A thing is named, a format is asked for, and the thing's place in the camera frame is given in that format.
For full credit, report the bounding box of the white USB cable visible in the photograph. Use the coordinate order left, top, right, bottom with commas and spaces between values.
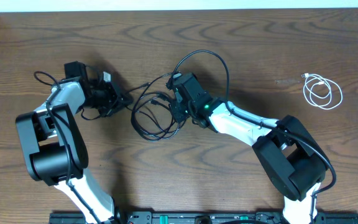
301, 72, 344, 110

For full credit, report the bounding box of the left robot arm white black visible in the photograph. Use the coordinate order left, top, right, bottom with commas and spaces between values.
16, 79, 128, 223

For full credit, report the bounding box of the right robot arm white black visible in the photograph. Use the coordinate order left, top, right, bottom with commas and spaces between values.
172, 92, 332, 223

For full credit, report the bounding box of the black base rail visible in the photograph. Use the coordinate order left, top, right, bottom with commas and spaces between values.
48, 211, 358, 224

